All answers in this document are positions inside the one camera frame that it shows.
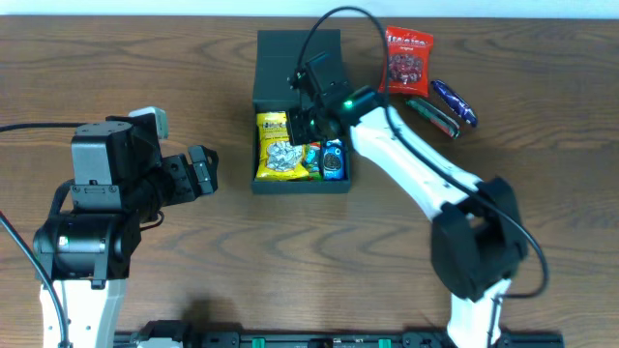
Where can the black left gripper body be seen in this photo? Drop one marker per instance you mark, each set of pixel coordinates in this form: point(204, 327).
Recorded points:
point(183, 175)

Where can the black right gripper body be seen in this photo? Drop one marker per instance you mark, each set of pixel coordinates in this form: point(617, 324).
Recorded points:
point(300, 127)

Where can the Haribo gummy bag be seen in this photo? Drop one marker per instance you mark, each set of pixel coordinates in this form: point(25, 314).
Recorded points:
point(311, 160)

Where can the blue Oreo pack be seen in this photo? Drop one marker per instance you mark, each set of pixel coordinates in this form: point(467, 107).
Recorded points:
point(333, 160)

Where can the yellow snack bag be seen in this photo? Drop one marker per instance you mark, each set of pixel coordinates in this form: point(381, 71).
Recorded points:
point(278, 159)

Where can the dark green box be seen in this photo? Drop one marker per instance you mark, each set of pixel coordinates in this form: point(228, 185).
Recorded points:
point(276, 58)

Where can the red candy bag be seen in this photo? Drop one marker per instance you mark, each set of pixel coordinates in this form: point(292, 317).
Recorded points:
point(407, 66)

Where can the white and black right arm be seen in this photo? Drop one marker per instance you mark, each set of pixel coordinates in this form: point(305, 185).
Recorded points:
point(475, 243)

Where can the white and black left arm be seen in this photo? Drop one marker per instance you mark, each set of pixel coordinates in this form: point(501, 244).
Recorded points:
point(121, 183)

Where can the green red KitKat bar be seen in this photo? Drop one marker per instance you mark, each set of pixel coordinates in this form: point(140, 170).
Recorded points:
point(434, 115)

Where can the purple chocolate bar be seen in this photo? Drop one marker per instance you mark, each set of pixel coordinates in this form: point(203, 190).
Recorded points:
point(456, 103)

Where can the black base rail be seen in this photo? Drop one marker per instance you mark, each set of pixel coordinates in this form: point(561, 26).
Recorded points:
point(415, 339)

